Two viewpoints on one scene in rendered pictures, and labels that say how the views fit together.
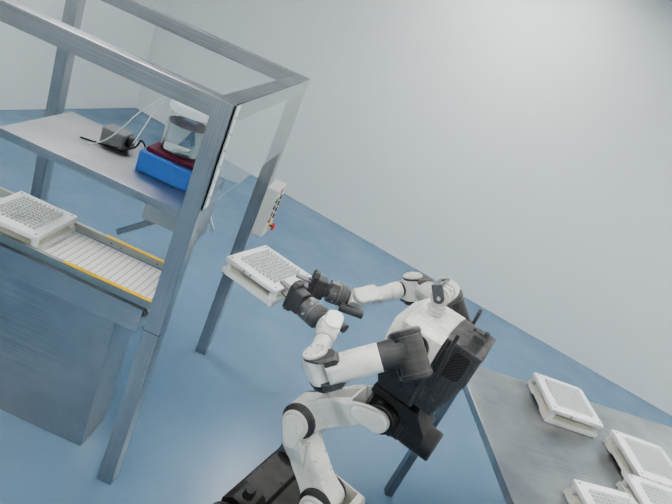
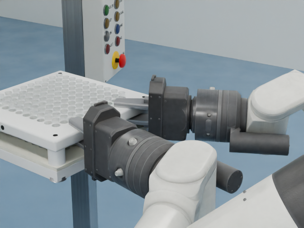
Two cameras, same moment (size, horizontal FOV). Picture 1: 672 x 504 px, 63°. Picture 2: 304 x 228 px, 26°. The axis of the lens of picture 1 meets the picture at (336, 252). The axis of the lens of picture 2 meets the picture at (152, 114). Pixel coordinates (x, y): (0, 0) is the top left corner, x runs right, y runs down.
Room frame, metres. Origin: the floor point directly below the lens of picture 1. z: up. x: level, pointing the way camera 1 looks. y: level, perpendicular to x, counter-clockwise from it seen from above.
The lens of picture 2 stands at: (0.90, -0.27, 1.43)
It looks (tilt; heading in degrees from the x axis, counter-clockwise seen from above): 22 degrees down; 18
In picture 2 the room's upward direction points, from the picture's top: straight up
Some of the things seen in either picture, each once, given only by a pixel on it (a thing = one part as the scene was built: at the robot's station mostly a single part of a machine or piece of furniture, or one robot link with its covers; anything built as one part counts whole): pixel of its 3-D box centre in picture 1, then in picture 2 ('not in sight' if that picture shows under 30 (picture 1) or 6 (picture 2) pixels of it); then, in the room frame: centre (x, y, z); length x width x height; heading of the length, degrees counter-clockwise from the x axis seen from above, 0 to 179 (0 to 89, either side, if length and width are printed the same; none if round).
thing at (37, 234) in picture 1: (28, 214); not in sight; (1.74, 1.10, 0.86); 0.25 x 0.24 x 0.02; 0
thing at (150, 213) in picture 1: (181, 202); not in sight; (1.86, 0.60, 1.11); 0.22 x 0.11 x 0.20; 90
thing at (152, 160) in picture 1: (178, 162); not in sight; (1.78, 0.62, 1.28); 0.21 x 0.20 x 0.09; 0
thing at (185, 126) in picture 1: (189, 125); not in sight; (1.77, 0.62, 1.42); 0.15 x 0.15 x 0.19
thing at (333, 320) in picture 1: (329, 329); (183, 192); (1.63, -0.09, 1.01); 0.13 x 0.07 x 0.09; 177
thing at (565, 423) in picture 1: (560, 407); not in sight; (2.11, -1.17, 0.84); 0.24 x 0.24 x 0.02; 10
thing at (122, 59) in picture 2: not in sight; (117, 60); (2.59, 0.36, 0.85); 0.04 x 0.04 x 0.04; 0
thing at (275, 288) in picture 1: (270, 268); (58, 105); (1.87, 0.20, 1.00); 0.25 x 0.24 x 0.02; 159
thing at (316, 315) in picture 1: (326, 324); (185, 182); (1.69, -0.07, 0.99); 0.11 x 0.11 x 0.11; 61
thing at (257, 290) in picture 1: (265, 278); (59, 131); (1.87, 0.20, 0.96); 0.24 x 0.24 x 0.02; 69
